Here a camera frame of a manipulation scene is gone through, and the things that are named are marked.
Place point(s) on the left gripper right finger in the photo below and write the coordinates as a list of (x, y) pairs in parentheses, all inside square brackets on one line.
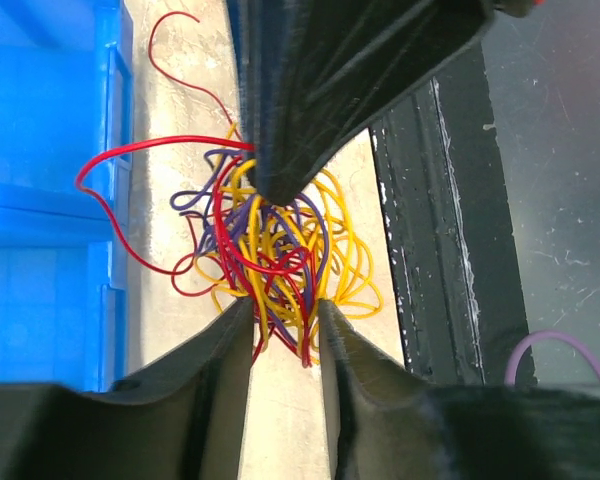
[(382, 422)]

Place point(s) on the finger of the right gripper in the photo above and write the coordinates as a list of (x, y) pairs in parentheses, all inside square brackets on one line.
[(313, 74)]

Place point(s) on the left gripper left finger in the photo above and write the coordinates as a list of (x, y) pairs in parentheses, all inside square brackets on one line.
[(180, 417)]

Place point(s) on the blue three-compartment plastic bin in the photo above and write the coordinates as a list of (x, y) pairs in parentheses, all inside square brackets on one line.
[(66, 95)]

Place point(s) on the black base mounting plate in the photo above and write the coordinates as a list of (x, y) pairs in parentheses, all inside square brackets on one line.
[(448, 228)]

